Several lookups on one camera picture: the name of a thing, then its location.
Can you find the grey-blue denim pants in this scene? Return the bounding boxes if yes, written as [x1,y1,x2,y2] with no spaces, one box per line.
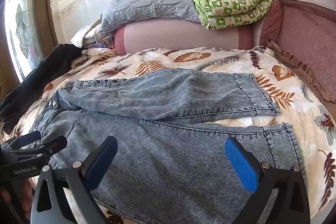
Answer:
[28,69,309,224]

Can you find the white pillow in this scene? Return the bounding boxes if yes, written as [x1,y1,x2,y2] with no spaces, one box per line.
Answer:
[71,25,103,48]

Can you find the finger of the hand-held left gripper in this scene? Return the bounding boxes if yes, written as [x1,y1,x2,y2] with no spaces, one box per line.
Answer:
[5,135,68,161]
[1,131,42,151]

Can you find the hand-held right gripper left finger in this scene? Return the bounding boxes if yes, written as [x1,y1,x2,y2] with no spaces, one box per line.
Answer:
[30,135,118,224]

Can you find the grey quilted pillow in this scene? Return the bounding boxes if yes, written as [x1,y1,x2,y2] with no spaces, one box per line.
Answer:
[100,0,202,35]

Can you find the pink sofa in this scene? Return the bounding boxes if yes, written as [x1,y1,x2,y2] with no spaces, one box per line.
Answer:
[114,0,336,109]

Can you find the leaf print fleece blanket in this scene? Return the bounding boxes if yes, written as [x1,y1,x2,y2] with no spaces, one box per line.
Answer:
[5,47,336,224]

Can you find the green patterned quilt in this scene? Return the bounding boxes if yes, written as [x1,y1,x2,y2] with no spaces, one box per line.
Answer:
[180,0,276,30]

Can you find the black cloth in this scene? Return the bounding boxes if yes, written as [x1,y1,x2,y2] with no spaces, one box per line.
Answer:
[0,43,84,135]

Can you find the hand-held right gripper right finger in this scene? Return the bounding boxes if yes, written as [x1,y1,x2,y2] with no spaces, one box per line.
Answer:
[224,137,319,224]

